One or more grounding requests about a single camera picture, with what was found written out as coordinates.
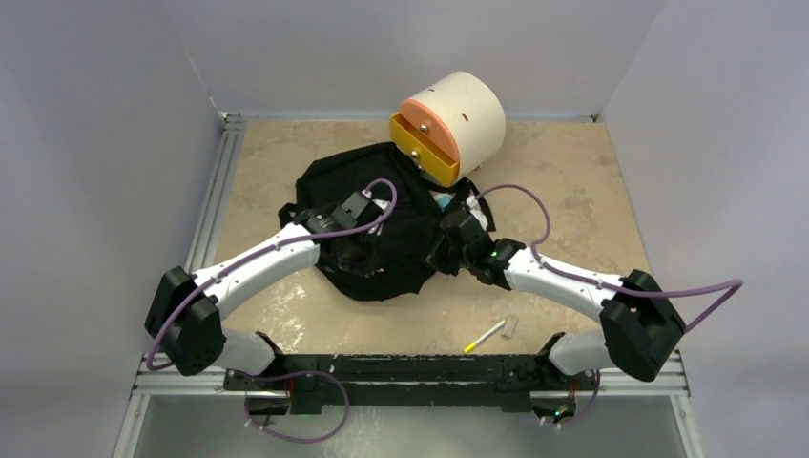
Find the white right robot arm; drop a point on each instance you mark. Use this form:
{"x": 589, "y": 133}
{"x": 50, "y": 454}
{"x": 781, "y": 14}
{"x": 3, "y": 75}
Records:
{"x": 638, "y": 328}

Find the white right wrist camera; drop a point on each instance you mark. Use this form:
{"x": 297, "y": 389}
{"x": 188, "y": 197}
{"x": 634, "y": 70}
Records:
{"x": 476, "y": 210}

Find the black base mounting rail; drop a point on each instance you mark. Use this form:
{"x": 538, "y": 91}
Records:
{"x": 514, "y": 383}

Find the cream cylindrical drawer box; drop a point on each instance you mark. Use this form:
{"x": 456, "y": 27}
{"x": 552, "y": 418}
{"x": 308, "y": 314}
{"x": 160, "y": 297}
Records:
{"x": 462, "y": 116}

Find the aluminium table frame rail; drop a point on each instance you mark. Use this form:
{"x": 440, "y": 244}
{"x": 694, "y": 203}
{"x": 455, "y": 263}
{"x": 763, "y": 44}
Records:
{"x": 150, "y": 385}

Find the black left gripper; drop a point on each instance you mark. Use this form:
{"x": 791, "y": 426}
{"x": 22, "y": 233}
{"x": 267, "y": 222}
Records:
{"x": 362, "y": 267}

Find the grey marker cap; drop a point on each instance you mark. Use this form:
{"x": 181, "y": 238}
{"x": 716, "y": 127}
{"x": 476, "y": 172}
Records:
{"x": 509, "y": 326}

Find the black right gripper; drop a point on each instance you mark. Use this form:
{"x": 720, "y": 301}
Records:
{"x": 437, "y": 257}

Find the black student backpack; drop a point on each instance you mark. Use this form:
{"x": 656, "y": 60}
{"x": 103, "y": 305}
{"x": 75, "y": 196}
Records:
{"x": 375, "y": 267}

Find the blue scissors blister pack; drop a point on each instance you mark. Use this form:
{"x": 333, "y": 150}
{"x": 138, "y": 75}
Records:
{"x": 443, "y": 201}

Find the yellow white marker pen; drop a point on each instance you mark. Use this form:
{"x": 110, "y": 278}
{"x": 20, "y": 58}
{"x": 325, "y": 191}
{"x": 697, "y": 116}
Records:
{"x": 484, "y": 337}

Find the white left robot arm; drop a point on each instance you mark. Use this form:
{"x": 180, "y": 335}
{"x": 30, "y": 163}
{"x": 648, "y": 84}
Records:
{"x": 186, "y": 318}

